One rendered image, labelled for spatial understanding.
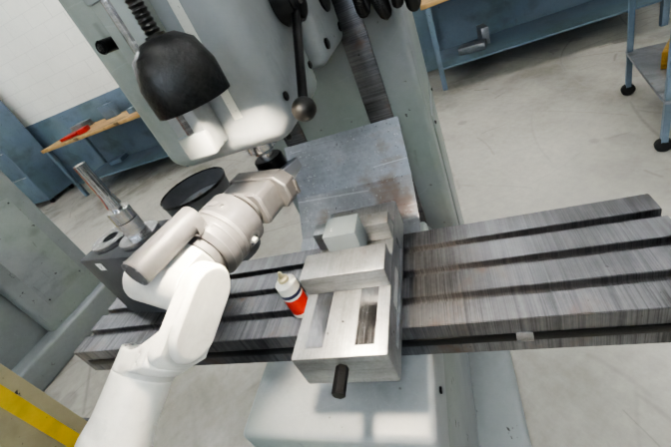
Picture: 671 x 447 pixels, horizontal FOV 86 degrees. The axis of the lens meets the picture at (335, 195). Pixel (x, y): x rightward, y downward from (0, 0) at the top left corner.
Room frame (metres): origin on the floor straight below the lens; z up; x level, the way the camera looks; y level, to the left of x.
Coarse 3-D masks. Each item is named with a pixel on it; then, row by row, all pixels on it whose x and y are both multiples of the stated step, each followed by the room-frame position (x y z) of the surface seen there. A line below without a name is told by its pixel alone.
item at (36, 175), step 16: (0, 112) 6.67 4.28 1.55; (0, 128) 6.51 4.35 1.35; (16, 128) 6.69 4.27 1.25; (0, 144) 6.34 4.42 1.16; (16, 144) 6.52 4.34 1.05; (32, 144) 6.71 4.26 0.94; (0, 160) 6.37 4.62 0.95; (16, 160) 6.35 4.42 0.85; (32, 160) 6.53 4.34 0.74; (48, 160) 6.72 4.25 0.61; (16, 176) 6.37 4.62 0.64; (32, 176) 6.36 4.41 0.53; (48, 176) 6.54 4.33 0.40; (64, 176) 6.74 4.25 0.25; (32, 192) 6.37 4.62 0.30; (48, 192) 6.36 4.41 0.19
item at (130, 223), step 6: (132, 210) 0.74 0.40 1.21; (126, 216) 0.72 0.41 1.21; (132, 216) 0.73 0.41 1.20; (138, 216) 0.74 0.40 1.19; (114, 222) 0.72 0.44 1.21; (120, 222) 0.71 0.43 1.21; (126, 222) 0.72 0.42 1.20; (132, 222) 0.72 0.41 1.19; (138, 222) 0.73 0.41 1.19; (120, 228) 0.72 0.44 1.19; (126, 228) 0.71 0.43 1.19; (132, 228) 0.72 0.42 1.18; (138, 228) 0.72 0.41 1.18; (144, 228) 0.73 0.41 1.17; (126, 234) 0.72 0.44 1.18; (132, 234) 0.71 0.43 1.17; (138, 234) 0.72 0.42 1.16
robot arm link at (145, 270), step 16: (176, 224) 0.38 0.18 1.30; (192, 224) 0.39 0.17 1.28; (208, 224) 0.40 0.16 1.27; (224, 224) 0.41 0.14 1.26; (160, 240) 0.36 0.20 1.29; (176, 240) 0.37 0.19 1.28; (192, 240) 0.40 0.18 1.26; (208, 240) 0.39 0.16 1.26; (224, 240) 0.39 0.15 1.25; (240, 240) 0.40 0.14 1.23; (144, 256) 0.34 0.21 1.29; (160, 256) 0.35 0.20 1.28; (176, 256) 0.37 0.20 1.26; (192, 256) 0.36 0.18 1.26; (208, 256) 0.37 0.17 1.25; (224, 256) 0.38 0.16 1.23; (240, 256) 0.39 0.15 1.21; (128, 272) 0.35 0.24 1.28; (144, 272) 0.33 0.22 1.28; (160, 272) 0.36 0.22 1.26; (176, 272) 0.35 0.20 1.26; (128, 288) 0.38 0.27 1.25; (144, 288) 0.36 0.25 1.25; (160, 288) 0.34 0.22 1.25; (160, 304) 0.34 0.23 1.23
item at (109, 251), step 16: (160, 224) 0.76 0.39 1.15; (96, 240) 0.80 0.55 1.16; (112, 240) 0.76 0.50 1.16; (128, 240) 0.72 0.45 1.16; (144, 240) 0.70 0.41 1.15; (96, 256) 0.75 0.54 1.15; (112, 256) 0.71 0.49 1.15; (128, 256) 0.68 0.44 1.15; (96, 272) 0.76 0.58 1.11; (112, 272) 0.73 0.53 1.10; (112, 288) 0.76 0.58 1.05; (128, 304) 0.76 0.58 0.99; (144, 304) 0.73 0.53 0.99
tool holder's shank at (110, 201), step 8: (80, 168) 0.73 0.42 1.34; (88, 168) 0.73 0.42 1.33; (80, 176) 0.73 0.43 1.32; (88, 176) 0.73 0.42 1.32; (96, 176) 0.74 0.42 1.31; (88, 184) 0.73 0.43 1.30; (96, 184) 0.73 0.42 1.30; (96, 192) 0.73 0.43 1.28; (104, 192) 0.73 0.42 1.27; (104, 200) 0.72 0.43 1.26; (112, 200) 0.73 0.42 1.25; (120, 200) 0.74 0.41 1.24; (112, 208) 0.72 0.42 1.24; (120, 208) 0.73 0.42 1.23
